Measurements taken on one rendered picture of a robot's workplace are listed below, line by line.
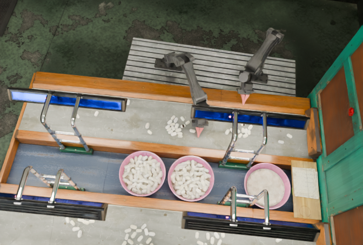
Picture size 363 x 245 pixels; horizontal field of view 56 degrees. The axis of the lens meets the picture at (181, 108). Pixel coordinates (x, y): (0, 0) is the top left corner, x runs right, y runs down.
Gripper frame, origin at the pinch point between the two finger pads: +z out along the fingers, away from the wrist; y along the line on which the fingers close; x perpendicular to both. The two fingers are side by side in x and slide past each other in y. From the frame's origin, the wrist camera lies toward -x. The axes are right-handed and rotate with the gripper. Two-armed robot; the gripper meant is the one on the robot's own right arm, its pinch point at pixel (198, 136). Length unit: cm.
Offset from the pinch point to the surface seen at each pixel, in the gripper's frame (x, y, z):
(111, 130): 0, -53, 2
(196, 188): -19.7, 1.4, 25.1
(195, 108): -26.6, -5.0, -23.5
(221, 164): -7.8, 15.7, 13.8
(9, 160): -15, -109, 23
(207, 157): -9.1, 6.6, 9.8
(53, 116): 4, -91, -1
